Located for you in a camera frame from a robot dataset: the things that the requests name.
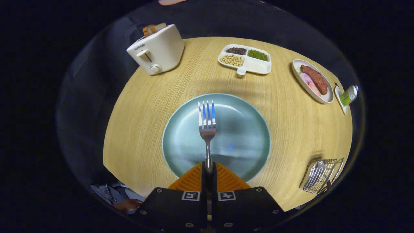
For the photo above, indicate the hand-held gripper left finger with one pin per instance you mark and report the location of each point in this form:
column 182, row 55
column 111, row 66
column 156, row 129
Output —
column 204, row 181

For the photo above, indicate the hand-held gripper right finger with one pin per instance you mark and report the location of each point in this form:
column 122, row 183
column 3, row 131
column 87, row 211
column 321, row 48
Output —
column 213, row 181

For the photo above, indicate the teal round plate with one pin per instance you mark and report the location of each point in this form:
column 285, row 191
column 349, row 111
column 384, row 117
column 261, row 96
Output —
column 242, row 129

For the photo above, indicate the brown rounded object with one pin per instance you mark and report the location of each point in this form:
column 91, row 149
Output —
column 129, row 205

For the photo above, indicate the grey blue clothing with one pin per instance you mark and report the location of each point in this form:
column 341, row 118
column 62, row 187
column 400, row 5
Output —
column 110, row 192

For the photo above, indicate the white divided dish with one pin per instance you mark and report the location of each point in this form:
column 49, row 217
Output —
column 241, row 71

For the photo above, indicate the pile of yellow soybeans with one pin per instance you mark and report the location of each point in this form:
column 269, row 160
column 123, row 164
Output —
column 231, row 60

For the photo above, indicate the pile of black beans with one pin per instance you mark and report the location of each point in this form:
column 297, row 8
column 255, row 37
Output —
column 236, row 50

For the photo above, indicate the pile of green beans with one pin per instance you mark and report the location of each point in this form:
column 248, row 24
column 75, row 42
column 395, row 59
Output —
column 257, row 55

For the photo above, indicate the red pink meat slice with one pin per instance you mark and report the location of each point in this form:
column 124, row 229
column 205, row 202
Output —
column 313, row 88

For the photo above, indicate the pale pink ham slice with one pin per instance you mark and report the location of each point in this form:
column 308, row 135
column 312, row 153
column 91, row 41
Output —
column 305, row 77

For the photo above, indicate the cream white toaster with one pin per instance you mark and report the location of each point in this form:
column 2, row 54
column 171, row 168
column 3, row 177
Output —
column 161, row 48

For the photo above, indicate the white oval plate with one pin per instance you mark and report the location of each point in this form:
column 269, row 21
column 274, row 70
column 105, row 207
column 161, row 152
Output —
column 328, row 97

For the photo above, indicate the brown grilled steak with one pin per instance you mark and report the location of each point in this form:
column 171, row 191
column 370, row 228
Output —
column 315, row 79

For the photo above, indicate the small white dish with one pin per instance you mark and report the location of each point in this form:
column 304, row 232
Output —
column 343, row 108

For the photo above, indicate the green label bottle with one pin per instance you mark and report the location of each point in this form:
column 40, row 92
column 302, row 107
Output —
column 347, row 96

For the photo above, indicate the pale toast slice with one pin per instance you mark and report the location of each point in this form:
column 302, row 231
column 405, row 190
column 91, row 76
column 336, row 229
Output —
column 160, row 26

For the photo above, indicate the brown toast slice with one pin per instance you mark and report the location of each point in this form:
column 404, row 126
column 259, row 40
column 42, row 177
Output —
column 148, row 30

